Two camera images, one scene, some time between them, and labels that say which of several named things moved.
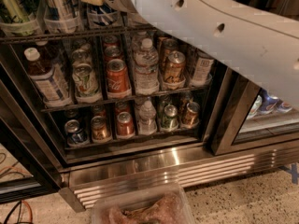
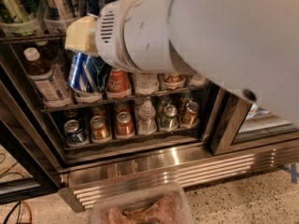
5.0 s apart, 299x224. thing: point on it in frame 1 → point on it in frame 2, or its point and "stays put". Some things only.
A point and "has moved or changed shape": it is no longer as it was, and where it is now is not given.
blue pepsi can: x=101 y=14 has moved or changed shape
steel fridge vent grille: x=81 y=181 stays put
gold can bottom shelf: x=99 y=128 stays put
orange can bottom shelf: x=191 y=115 stays put
